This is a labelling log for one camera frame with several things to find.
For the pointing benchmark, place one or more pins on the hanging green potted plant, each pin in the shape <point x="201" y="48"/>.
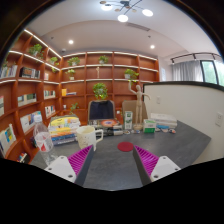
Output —
<point x="100" y="90"/>

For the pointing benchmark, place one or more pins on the red round coaster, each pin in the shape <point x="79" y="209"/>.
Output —
<point x="125" y="146"/>

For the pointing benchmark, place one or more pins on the wooden wall bookshelf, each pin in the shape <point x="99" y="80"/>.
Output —
<point x="34" y="78"/>

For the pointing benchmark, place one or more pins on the stack of white books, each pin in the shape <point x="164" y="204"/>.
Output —
<point x="165" y="120"/>

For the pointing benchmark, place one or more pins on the stack of colourful books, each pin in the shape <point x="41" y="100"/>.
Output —
<point x="63" y="129"/>

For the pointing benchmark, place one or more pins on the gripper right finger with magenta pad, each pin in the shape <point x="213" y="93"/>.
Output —
<point x="152" y="167"/>

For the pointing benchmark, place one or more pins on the ceiling chandelier lamp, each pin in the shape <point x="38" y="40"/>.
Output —
<point x="122" y="7"/>

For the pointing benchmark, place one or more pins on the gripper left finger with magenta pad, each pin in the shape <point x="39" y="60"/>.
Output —
<point x="73" y="168"/>

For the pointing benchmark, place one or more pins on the grey window curtain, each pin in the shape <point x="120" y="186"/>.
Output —
<point x="187" y="71"/>

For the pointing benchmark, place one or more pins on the white wall socket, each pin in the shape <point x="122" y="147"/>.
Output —
<point x="219" y="119"/>

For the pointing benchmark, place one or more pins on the dark books with orange cover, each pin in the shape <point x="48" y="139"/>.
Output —
<point x="110" y="127"/>

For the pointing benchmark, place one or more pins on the green and white carton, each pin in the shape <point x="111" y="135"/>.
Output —
<point x="128" y="119"/>

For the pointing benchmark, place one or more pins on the white ceramic mug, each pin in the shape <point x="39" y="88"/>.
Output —
<point x="88" y="135"/>

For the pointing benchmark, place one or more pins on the dark office chair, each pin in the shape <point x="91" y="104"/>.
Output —
<point x="100" y="110"/>

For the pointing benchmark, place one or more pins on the green white tissue box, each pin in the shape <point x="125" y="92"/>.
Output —
<point x="149" y="126"/>

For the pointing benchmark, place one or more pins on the wooden artist mannequin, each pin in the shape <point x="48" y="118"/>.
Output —
<point x="139" y="94"/>

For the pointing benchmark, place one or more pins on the clear plastic water bottle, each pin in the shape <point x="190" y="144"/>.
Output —
<point x="44" y="143"/>

